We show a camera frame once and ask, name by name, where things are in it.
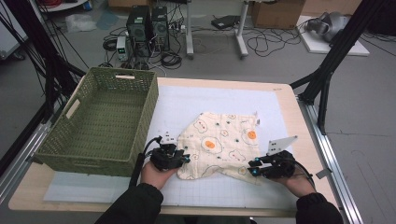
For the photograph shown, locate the slim black computer tower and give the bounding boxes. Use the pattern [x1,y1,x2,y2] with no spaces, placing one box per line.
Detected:
[151,6,171,52]

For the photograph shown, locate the person's left hand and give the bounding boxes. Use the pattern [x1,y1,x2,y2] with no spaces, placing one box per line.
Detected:
[140,161,178,190]

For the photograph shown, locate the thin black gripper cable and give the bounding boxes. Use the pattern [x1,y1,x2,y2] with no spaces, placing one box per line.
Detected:
[292,160,316,190]

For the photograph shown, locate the grey power supply unit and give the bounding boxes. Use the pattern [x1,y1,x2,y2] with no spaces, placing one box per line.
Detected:
[116,35,129,63]

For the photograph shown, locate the aluminium rail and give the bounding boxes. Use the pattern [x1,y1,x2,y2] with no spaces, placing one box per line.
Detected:
[297,96,364,224]
[0,120,52,204]

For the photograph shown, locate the white grid mat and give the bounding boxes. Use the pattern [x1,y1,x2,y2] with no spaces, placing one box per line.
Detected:
[43,85,304,210]

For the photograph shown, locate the large cardboard box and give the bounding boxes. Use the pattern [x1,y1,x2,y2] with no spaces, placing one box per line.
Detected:
[250,0,306,30]

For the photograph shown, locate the thick black gripper cable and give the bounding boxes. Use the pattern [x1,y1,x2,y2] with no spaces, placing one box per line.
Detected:
[129,135,163,189]

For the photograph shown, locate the large black computer tower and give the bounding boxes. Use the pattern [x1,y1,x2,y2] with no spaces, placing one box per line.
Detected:
[125,5,153,59]

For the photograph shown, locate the grey helmet-shaped device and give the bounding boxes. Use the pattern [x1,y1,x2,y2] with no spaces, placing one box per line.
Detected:
[305,11,351,43]

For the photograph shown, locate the white desk leg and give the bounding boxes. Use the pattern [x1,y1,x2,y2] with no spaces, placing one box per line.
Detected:
[185,0,195,60]
[234,0,250,60]

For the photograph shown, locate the coiled black cable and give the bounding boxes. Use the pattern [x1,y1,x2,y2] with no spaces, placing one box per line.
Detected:
[160,50,183,70]

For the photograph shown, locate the flat black device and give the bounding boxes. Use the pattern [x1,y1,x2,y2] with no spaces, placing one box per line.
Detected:
[210,14,241,31]

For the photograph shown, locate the tangled black floor cable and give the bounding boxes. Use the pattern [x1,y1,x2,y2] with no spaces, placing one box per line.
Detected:
[247,26,309,58]

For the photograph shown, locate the cream egg-print cloth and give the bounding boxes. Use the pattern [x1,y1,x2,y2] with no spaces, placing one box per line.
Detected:
[176,111,262,185]

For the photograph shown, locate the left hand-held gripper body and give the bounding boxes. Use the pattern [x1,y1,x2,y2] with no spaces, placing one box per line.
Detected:
[149,131,185,172]

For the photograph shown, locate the green woven basket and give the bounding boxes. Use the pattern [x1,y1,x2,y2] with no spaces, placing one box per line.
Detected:
[34,66,160,177]

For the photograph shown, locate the white power strip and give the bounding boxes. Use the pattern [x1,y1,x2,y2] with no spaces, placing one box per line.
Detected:
[167,22,187,34]

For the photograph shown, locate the black metal frame stand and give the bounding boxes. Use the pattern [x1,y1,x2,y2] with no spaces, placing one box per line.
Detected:
[0,0,87,176]
[289,0,387,135]

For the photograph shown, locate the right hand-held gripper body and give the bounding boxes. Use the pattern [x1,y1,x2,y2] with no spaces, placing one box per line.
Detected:
[262,135,298,180]

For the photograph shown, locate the small grey metal bracket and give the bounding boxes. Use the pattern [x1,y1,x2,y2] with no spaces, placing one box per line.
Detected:
[316,168,333,180]

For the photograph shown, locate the person's right hand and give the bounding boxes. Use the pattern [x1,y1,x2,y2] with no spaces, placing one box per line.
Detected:
[276,171,316,199]

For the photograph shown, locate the white foam board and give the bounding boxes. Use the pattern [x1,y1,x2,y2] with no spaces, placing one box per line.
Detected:
[297,15,371,57]

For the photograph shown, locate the clear plastic bag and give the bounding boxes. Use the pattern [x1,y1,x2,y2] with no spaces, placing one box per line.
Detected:
[64,12,97,34]

